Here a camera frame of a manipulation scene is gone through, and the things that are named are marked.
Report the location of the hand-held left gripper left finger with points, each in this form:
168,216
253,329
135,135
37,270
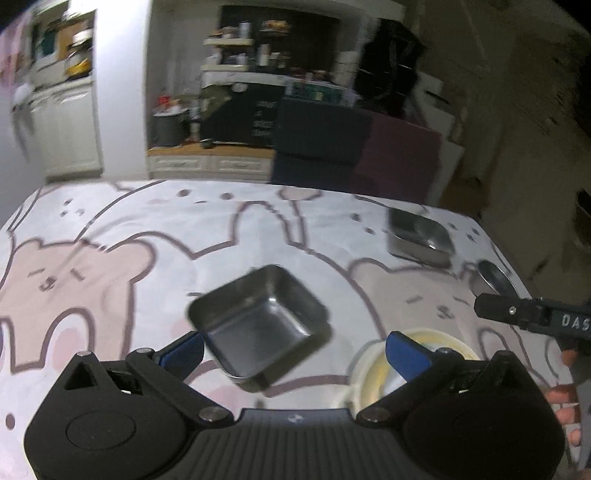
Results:
184,353

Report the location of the oval steel dish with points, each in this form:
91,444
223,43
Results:
494,277

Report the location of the jar with yellow contents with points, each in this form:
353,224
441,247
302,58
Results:
78,64

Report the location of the dark blue chair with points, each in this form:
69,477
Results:
318,143

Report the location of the black hanging clothes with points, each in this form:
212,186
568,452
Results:
388,64

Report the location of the purple covered chair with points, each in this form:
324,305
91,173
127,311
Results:
399,157

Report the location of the person's right hand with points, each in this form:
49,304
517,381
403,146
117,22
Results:
565,408

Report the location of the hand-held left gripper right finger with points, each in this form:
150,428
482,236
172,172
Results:
406,353

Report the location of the rectangular steel container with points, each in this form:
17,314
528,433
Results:
415,230

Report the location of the white plush wall ornament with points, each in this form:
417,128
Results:
21,94

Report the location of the white kitchen cabinet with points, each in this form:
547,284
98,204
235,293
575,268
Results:
64,134

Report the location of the dark trash bin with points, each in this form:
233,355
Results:
171,127

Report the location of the floral bowl with yellow rim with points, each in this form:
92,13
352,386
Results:
385,385

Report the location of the bear printed tablecloth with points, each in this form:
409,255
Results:
138,277

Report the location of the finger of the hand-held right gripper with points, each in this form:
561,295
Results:
508,310

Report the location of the low cabinet with wooden top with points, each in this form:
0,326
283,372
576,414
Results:
210,159

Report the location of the cluttered wall shelf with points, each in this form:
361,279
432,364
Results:
277,50

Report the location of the square steel container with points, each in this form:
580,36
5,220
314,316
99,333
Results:
263,314

